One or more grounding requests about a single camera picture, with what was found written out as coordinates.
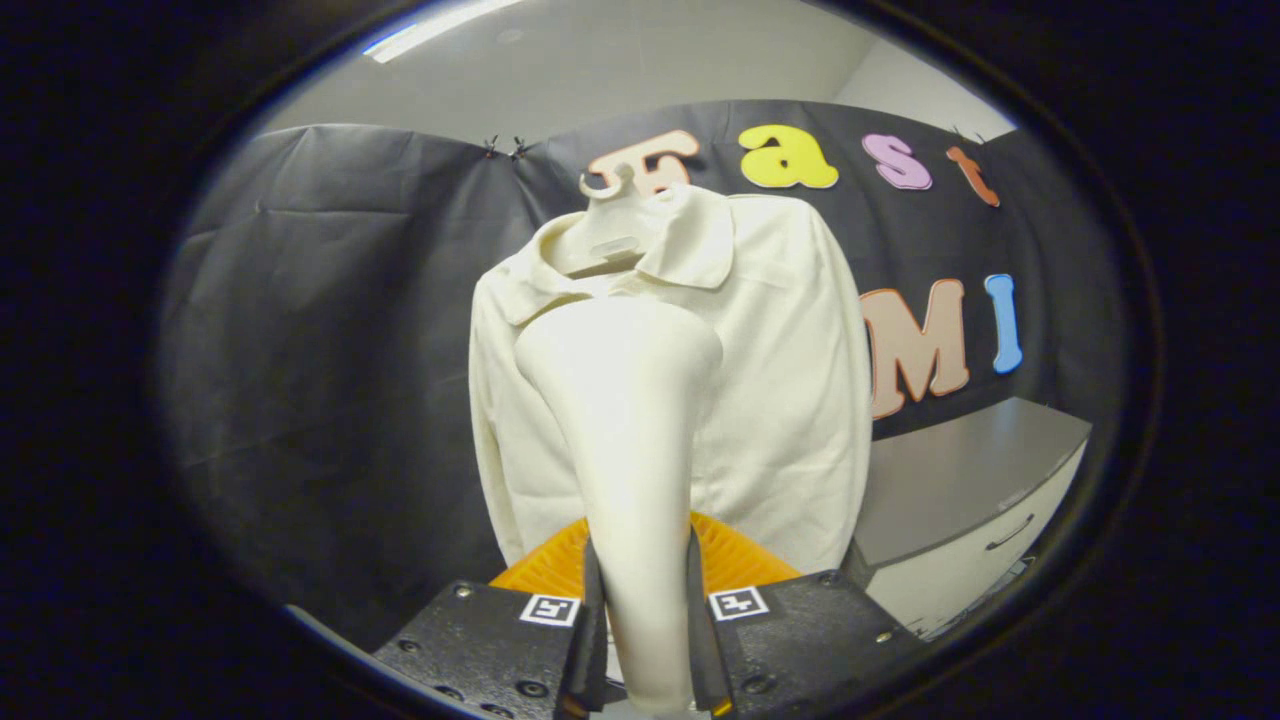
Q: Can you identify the cream button-up shirt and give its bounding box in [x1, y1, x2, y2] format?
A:
[468, 185, 874, 576]

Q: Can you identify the grey top white cabinet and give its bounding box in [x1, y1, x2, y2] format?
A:
[845, 397, 1093, 641]

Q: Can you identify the white plastic clothes hanger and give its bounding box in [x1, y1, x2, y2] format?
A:
[548, 163, 671, 279]

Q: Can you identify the white garment steamer head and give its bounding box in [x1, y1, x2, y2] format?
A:
[513, 296, 724, 716]

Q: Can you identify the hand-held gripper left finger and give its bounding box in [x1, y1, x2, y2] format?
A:
[372, 515, 611, 720]

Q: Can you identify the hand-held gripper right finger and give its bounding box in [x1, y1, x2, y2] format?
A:
[685, 512, 926, 720]

